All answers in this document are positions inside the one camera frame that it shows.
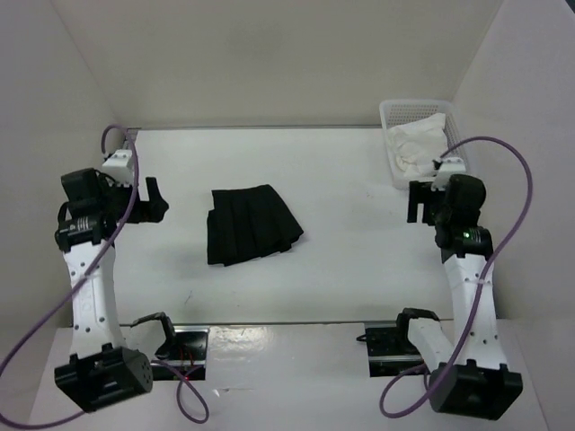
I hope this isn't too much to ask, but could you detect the black skirt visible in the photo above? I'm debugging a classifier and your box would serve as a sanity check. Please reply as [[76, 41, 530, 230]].
[[207, 184, 304, 267]]

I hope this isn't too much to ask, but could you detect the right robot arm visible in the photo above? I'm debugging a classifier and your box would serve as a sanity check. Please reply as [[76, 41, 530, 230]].
[[393, 174, 523, 420]]

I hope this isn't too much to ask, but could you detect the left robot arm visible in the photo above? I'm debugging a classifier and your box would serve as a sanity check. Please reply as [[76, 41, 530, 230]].
[[54, 168, 169, 413]]

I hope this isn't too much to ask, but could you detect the white skirt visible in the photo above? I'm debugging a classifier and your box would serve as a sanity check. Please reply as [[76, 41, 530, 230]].
[[386, 113, 448, 179]]

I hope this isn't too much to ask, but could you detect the white plastic basket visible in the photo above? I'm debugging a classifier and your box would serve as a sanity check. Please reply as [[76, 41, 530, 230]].
[[379, 99, 462, 190]]

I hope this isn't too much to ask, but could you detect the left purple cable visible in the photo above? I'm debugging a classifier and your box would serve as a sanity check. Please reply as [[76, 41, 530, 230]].
[[0, 124, 210, 427]]

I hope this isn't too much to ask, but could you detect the purple cable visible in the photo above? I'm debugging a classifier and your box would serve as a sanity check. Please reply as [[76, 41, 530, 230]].
[[380, 136, 535, 418], [0, 124, 210, 427]]

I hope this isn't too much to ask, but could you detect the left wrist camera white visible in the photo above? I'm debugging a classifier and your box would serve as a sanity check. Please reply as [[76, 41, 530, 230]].
[[101, 149, 135, 187]]

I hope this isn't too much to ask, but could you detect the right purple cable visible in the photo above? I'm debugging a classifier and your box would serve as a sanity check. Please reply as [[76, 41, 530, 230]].
[[380, 136, 535, 418]]

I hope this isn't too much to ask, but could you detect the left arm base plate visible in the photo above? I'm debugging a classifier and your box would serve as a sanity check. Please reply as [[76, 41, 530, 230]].
[[152, 326, 209, 381]]

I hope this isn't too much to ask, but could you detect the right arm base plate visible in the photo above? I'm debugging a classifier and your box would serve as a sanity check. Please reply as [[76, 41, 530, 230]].
[[356, 321, 423, 378]]

